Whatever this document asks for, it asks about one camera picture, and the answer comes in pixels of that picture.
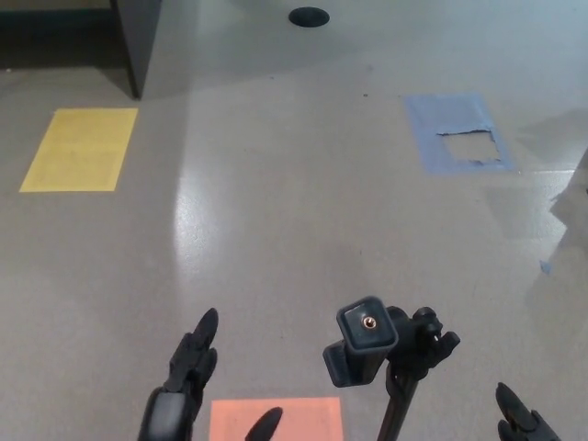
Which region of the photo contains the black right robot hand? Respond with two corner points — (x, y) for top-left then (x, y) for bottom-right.
(494, 382), (560, 441)

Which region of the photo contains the black telescopic phone stand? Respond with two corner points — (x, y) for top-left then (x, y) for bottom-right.
(322, 296), (461, 441)

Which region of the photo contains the orange rectangular floor marker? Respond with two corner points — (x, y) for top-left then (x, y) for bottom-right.
(209, 397), (344, 441)

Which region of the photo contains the torn blue tape floor marker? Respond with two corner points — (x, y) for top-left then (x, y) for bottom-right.
(402, 92), (515, 175)

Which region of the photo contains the black round floor cap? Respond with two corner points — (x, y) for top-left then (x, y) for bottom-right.
(288, 6), (331, 28)

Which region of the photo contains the yellow rectangular floor marker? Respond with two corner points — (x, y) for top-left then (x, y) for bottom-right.
(18, 107), (140, 193)

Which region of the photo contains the dark furniture side panel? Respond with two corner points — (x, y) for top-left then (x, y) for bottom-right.
(108, 0), (162, 100)

